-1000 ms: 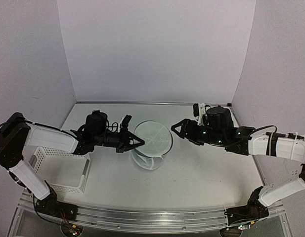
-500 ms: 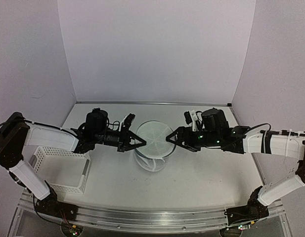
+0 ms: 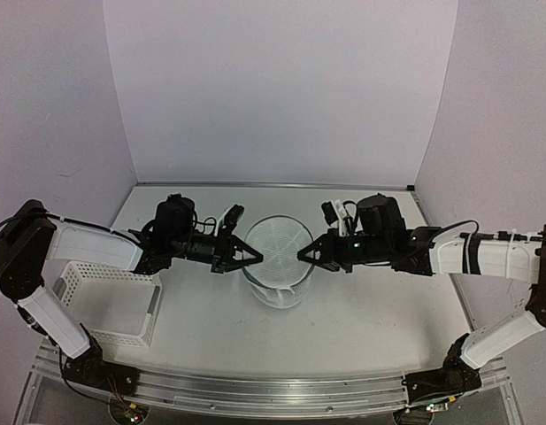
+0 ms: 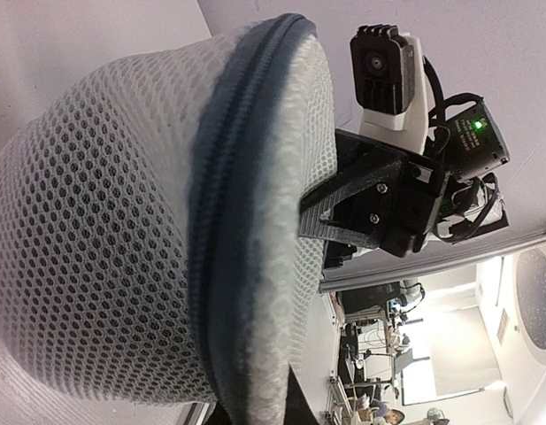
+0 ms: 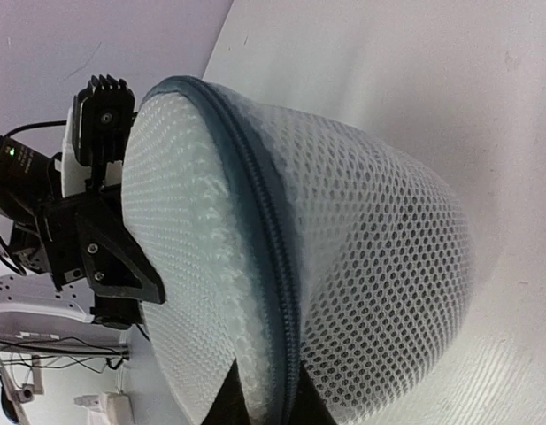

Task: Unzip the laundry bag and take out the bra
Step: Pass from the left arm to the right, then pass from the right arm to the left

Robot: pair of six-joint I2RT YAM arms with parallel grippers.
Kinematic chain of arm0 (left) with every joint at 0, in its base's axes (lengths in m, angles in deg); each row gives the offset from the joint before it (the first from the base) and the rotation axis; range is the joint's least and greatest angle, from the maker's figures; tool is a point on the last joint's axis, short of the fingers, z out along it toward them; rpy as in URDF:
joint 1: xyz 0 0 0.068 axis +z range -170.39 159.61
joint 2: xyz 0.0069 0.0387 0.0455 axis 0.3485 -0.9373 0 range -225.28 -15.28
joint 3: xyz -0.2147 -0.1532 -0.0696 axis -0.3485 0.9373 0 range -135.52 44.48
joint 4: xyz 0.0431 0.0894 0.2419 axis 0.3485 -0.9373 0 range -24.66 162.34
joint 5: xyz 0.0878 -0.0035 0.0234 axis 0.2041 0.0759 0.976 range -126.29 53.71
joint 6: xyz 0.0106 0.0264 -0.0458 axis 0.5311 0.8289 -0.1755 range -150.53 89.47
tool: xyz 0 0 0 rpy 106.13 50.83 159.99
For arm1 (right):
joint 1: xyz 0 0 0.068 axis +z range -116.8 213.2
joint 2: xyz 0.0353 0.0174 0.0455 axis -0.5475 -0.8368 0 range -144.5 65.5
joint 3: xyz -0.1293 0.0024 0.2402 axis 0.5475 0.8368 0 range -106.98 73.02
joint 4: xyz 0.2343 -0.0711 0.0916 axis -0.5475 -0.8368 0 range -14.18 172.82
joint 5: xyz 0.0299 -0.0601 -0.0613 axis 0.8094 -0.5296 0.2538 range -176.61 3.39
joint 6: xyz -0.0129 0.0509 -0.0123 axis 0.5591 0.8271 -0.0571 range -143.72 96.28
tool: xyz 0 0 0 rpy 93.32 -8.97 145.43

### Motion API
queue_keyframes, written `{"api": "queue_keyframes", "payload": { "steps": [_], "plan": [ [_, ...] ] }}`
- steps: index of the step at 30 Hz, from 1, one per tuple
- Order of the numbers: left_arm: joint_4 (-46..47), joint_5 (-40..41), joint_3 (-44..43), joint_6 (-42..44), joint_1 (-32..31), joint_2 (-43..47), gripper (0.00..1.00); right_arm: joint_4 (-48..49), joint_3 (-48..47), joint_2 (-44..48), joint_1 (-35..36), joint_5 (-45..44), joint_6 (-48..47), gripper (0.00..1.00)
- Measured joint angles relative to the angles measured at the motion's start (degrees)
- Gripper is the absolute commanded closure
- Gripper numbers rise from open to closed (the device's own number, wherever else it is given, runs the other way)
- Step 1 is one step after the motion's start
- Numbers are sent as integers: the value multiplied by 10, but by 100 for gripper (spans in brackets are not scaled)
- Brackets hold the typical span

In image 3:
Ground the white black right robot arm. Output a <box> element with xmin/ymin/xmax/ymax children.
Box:
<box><xmin>297</xmin><ymin>194</ymin><xmax>546</xmax><ymax>392</ymax></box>

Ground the aluminium rear table rail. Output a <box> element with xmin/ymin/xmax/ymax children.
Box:
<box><xmin>136</xmin><ymin>181</ymin><xmax>416</xmax><ymax>192</ymax></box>

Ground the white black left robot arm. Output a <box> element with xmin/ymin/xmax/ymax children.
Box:
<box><xmin>0</xmin><ymin>194</ymin><xmax>264</xmax><ymax>387</ymax></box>

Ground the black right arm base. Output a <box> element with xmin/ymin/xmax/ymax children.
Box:
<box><xmin>401</xmin><ymin>333</ymin><xmax>481</xmax><ymax>406</ymax></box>

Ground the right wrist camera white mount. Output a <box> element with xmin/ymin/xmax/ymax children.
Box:
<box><xmin>321</xmin><ymin>199</ymin><xmax>354</xmax><ymax>237</ymax></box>

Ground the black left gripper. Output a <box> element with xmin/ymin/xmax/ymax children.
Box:
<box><xmin>169</xmin><ymin>227</ymin><xmax>264</xmax><ymax>274</ymax></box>

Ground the white mesh laundry bag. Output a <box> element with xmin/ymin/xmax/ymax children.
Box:
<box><xmin>242</xmin><ymin>215</ymin><xmax>314</xmax><ymax>309</ymax></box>

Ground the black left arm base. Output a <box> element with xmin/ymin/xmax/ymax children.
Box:
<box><xmin>59</xmin><ymin>327</ymin><xmax>140</xmax><ymax>396</ymax></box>

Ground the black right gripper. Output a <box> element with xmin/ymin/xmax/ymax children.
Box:
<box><xmin>298</xmin><ymin>229</ymin><xmax>391</xmax><ymax>274</ymax></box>

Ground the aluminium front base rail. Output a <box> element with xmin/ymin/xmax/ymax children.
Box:
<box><xmin>31</xmin><ymin>349</ymin><xmax>508</xmax><ymax>411</ymax></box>

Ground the white perforated plastic basket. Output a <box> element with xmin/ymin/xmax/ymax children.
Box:
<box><xmin>55</xmin><ymin>261</ymin><xmax>162</xmax><ymax>348</ymax></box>

